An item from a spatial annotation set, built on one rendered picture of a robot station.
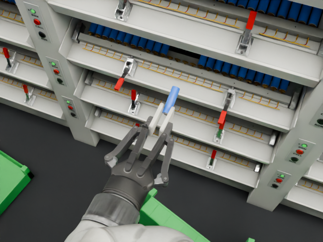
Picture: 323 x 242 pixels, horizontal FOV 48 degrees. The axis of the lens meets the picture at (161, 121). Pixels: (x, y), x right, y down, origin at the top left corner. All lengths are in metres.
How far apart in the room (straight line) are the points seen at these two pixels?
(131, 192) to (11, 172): 0.91
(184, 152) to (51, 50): 0.55
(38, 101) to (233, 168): 0.75
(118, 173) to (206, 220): 0.71
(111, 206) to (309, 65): 0.46
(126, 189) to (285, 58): 0.40
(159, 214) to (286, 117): 0.47
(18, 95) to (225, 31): 0.92
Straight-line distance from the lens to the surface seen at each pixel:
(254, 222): 1.37
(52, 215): 1.39
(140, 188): 0.65
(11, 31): 1.13
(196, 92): 0.93
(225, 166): 1.25
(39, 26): 0.98
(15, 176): 1.49
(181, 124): 1.09
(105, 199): 0.62
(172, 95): 0.79
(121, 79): 0.93
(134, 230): 0.45
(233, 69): 0.92
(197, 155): 1.25
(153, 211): 1.13
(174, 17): 0.80
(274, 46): 0.78
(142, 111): 1.12
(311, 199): 1.29
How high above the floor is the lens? 1.28
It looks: 59 degrees down
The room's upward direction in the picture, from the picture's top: straight up
